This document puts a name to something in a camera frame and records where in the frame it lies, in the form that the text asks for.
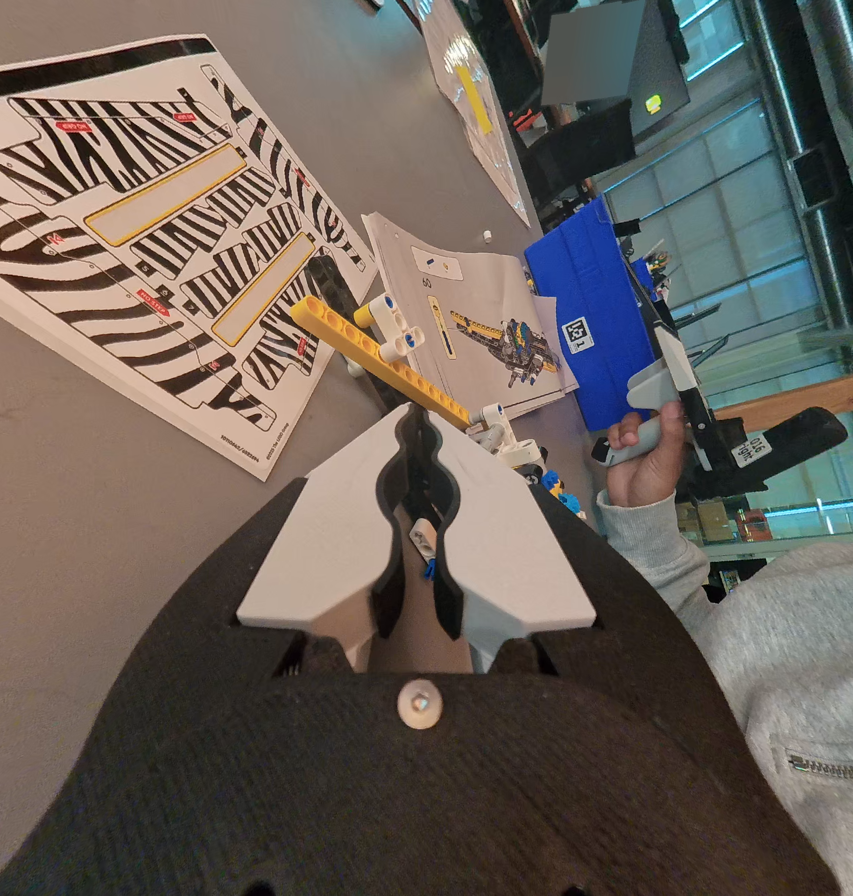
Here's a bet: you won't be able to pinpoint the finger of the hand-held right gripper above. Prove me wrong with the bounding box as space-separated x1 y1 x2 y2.
652 328 702 394
626 363 683 412

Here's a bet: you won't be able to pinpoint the lego instruction booklet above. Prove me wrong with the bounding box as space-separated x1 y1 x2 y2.
362 212 580 420

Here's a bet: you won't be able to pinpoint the wooden rail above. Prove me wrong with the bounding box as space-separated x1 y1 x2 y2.
713 370 853 421

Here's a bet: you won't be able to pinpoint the blue box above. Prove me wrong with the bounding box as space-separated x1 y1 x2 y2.
524 195 683 431

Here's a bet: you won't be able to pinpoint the person's right forearm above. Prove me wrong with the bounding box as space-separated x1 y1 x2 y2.
596 490 721 617

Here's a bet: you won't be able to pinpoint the person's grey hoodie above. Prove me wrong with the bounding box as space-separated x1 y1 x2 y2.
678 542 853 896

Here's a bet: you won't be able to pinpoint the yellow black lego model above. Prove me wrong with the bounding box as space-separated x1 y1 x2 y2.
289 255 587 520

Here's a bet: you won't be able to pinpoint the zebra striped sticker sheet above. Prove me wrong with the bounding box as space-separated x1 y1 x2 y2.
0 35 378 483

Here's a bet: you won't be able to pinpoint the clear plastic bag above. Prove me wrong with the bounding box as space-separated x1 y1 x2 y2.
416 0 532 228

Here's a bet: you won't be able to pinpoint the person's right hand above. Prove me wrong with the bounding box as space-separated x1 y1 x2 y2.
605 402 695 509

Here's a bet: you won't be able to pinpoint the pen holder with pens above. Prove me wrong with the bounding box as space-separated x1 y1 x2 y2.
643 241 679 288

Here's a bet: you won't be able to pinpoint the black office chair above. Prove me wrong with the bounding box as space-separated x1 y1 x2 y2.
528 98 637 204

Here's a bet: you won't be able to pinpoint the silver ventilation ducts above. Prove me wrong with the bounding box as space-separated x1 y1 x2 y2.
745 0 853 351

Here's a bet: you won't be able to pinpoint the black monitor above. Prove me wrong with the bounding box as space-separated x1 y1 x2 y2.
629 0 692 137

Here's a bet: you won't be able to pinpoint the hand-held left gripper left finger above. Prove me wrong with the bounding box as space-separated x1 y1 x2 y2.
237 402 417 673

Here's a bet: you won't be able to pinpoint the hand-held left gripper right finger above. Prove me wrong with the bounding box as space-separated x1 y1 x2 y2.
425 412 597 674

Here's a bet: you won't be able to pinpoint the brown cardboard box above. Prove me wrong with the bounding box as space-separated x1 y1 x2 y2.
696 500 734 541

